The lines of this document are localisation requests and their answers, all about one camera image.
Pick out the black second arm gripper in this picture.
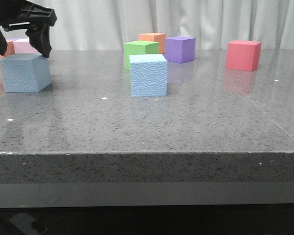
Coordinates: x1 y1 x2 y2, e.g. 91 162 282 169
0 0 57 58

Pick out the light blue foam block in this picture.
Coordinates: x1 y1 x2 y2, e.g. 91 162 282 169
0 53 52 93
129 54 167 97

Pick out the lavender foam block far left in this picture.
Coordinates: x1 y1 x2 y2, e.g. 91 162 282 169
6 38 22 41

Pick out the pink foam block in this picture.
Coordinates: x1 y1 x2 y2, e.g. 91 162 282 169
13 38 38 53

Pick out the white curtain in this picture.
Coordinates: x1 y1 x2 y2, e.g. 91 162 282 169
38 0 294 50

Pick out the green foam block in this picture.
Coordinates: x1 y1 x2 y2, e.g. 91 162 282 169
124 40 159 70

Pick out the orange foam block centre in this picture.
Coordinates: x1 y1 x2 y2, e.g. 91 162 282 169
139 33 167 54

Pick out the purple foam block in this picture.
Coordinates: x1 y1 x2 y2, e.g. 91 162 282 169
165 36 196 63

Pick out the grey device under table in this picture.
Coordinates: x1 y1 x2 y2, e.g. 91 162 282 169
8 213 48 235

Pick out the red foam block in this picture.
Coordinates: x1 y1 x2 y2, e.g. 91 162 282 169
225 40 262 71

